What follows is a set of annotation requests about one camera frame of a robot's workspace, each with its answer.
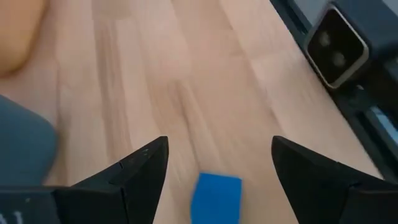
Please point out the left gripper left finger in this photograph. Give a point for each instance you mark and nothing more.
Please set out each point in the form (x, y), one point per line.
(133, 186)

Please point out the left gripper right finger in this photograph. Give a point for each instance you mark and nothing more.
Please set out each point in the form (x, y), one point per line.
(317, 193)

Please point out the blue square block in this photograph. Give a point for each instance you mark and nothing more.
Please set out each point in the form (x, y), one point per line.
(216, 199)

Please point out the teal plastic bin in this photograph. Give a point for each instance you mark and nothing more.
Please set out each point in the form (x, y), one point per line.
(25, 146)

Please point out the yellow plastic bin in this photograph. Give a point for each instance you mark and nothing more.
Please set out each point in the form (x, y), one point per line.
(15, 31)

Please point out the black aluminium table frame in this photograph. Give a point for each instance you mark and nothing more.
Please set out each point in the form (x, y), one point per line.
(367, 105)

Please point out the black table-level camera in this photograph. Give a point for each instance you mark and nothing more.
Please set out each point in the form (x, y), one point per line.
(335, 46)

